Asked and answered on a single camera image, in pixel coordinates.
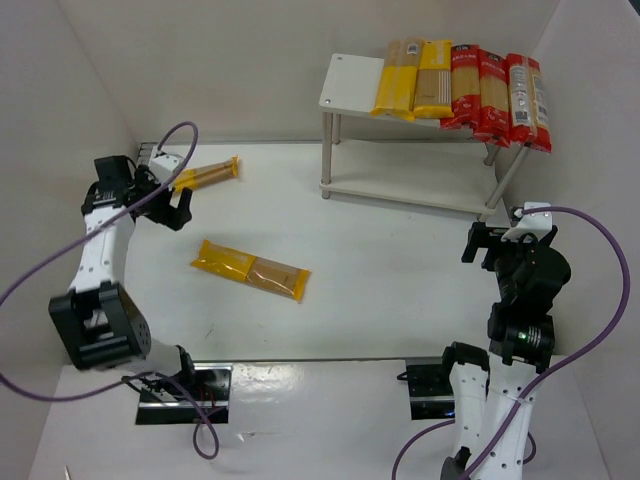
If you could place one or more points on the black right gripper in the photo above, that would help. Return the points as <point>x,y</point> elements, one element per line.
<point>489,245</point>

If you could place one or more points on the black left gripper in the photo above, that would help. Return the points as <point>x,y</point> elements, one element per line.
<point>157,201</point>

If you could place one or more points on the yellow spaghetti bag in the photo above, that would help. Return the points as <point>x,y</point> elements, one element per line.
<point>258,272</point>
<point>197,178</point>
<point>397,83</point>

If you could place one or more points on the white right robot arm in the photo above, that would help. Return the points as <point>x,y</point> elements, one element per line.
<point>492,407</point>

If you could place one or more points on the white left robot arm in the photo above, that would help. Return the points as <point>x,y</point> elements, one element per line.
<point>98,322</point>

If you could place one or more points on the white two-tier shelf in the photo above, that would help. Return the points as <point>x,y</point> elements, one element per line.
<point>445,170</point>

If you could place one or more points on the yellow spaghetti box on shelf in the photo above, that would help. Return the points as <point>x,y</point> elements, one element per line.
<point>433,95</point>

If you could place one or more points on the yellow spaghetti bag on shelf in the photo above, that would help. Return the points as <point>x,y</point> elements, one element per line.
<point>397,83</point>

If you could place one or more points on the red spaghetti bag middle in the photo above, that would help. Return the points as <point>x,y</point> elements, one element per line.
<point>493,123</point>

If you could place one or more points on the red spaghetti bag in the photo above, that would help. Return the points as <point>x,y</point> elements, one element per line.
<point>529,118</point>
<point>465,88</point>
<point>493,123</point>

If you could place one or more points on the red spaghetti bag right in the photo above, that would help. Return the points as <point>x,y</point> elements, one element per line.
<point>529,118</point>

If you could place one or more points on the red spaghetti bag left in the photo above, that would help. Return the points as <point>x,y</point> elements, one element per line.
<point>465,88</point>

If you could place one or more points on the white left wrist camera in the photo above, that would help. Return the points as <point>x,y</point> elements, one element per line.
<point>164,166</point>

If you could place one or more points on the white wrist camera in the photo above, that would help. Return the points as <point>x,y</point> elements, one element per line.
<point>531,218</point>
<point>164,166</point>

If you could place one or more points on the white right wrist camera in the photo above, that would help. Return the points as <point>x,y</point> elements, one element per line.
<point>531,218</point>

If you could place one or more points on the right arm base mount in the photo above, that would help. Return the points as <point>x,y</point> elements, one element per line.
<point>430,392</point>

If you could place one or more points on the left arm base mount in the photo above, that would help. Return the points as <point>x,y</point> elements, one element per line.
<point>161,403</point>

